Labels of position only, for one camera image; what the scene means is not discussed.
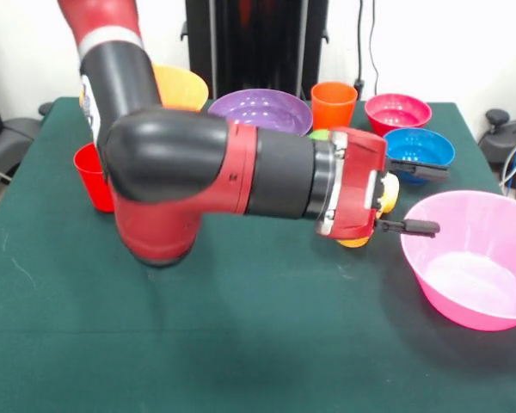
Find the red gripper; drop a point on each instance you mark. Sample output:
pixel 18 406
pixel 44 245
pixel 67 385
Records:
pixel 357 185

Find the large pink bowl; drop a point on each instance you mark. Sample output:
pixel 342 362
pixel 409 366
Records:
pixel 477 310

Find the green cup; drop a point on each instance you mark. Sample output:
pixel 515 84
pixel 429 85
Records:
pixel 318 135

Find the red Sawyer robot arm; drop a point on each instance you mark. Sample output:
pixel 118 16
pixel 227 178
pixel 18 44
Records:
pixel 167 150

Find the blue bowl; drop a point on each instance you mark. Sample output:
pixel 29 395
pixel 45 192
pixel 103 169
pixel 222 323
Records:
pixel 417 146

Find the short orange cup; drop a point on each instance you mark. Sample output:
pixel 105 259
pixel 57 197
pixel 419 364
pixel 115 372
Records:
pixel 352 243

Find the small crimson bowl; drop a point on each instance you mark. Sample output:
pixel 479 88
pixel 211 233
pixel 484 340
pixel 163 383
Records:
pixel 395 112

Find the black chair base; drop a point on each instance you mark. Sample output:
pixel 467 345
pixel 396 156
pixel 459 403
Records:
pixel 13 137
pixel 499 142

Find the dark orange cup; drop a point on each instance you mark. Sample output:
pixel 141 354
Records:
pixel 333 107

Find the purple bowl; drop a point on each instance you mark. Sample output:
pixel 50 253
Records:
pixel 262 107

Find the dark green table cloth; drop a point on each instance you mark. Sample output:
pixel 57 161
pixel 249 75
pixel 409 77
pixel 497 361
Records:
pixel 241 344

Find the large orange bowl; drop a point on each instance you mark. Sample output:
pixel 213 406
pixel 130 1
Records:
pixel 180 90

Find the red cup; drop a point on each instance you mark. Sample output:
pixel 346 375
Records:
pixel 90 180

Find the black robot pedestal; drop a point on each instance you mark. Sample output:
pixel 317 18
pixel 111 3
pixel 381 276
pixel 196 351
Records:
pixel 258 43

